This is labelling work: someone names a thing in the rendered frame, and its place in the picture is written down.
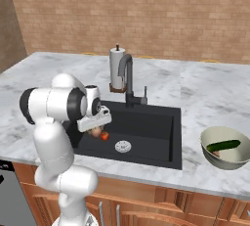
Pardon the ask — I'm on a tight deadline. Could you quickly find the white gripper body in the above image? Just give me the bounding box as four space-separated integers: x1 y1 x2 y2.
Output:
76 108 113 133

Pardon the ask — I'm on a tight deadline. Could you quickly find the silver sink drain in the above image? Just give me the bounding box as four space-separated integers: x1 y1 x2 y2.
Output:
114 140 132 154

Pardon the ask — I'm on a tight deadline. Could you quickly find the black sink basin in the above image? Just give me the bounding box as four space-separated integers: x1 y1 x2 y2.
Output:
62 99 184 171

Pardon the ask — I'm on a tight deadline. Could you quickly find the pale green bowl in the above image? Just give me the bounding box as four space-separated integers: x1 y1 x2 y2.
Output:
199 125 250 171

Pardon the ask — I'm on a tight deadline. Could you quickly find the tan round fruit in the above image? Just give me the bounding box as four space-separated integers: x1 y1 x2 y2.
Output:
88 126 103 138

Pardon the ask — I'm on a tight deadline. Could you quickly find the dark grey tap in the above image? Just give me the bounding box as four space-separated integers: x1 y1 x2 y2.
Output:
117 53 149 109

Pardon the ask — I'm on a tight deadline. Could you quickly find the white paper towel roll holder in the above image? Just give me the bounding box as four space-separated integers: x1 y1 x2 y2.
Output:
108 43 128 94

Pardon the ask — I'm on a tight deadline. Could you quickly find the wooden cupboard door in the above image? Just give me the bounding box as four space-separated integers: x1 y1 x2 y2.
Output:
120 209 199 226
224 200 250 226
31 193 100 226

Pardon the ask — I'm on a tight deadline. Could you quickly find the grey dishwasher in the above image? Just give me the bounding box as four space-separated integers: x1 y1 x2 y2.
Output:
0 158 38 226

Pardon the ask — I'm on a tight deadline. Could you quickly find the green cucumber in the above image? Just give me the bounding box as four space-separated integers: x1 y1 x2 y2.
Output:
205 139 242 154

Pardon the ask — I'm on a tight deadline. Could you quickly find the silver cupboard handle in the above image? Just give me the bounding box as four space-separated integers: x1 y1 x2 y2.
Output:
98 201 104 226
115 203 121 226

